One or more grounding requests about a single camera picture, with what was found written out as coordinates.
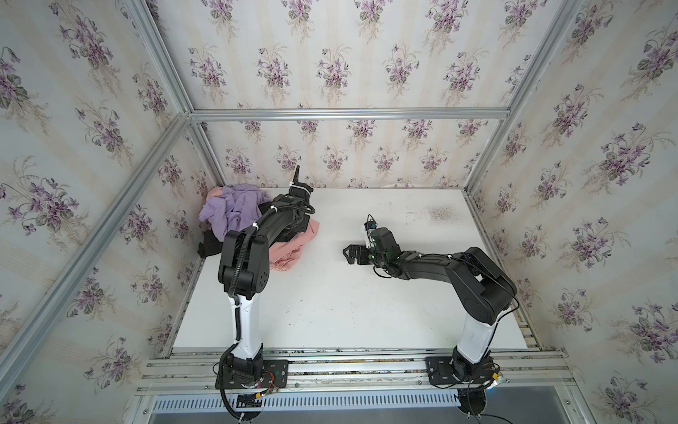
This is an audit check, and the black cloth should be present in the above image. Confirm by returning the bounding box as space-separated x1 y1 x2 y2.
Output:
197 200 314 260

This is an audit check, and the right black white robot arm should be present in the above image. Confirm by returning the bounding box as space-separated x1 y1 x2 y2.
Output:
343 224 518 389

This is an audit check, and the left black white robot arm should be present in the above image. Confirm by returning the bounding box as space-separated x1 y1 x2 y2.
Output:
215 167 315 390

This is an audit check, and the purple cloth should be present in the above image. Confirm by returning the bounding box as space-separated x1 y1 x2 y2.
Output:
199 184 272 241

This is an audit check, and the pink cloth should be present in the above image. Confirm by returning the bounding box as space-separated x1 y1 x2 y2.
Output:
199 184 320 272

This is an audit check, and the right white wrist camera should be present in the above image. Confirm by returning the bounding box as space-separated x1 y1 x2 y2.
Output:
364 214 378 248

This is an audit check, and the aluminium frame enclosure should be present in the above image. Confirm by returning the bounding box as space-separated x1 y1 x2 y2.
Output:
1 1 677 423

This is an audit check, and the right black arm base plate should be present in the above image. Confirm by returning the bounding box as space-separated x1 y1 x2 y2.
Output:
425 355 500 387

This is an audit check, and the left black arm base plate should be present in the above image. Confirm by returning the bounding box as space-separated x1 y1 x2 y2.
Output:
212 359 290 390

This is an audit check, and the aluminium mounting rail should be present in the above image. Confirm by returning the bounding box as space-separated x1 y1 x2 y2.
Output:
132 349 577 395

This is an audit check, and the white slotted cable duct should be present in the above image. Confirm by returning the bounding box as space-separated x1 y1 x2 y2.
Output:
152 389 461 414

